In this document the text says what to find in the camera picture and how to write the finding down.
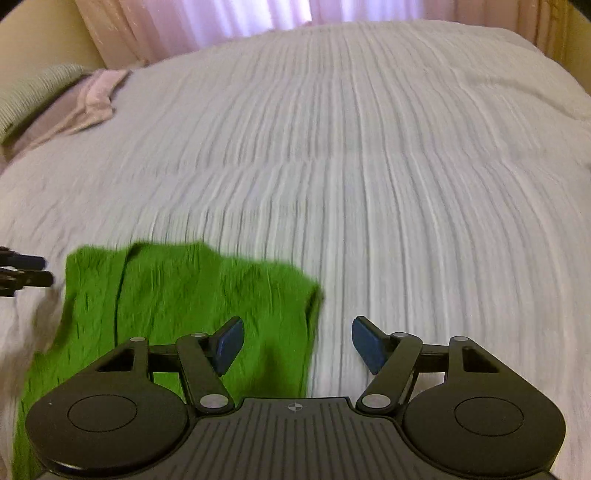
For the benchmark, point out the white ribbed bedspread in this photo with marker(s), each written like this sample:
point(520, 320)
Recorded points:
point(369, 184)

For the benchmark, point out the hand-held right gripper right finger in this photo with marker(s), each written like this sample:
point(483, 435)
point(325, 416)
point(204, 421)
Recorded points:
point(368, 346)

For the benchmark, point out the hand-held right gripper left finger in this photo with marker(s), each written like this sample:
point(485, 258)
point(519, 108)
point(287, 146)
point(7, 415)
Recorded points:
point(229, 346)

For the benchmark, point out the pink folded cloth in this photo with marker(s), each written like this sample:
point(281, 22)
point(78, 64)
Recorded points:
point(85, 104)

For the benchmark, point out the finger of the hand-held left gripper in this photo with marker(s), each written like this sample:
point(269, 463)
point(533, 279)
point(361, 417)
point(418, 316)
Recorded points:
point(28, 261)
point(34, 278)

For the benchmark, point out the green knitted garment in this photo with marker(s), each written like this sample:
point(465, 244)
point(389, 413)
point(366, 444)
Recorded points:
point(184, 295)

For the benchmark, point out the pink curtain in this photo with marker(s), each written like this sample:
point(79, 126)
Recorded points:
point(549, 23)
point(194, 27)

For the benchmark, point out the grey-green ribbed pillow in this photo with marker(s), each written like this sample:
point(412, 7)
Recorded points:
point(32, 90)

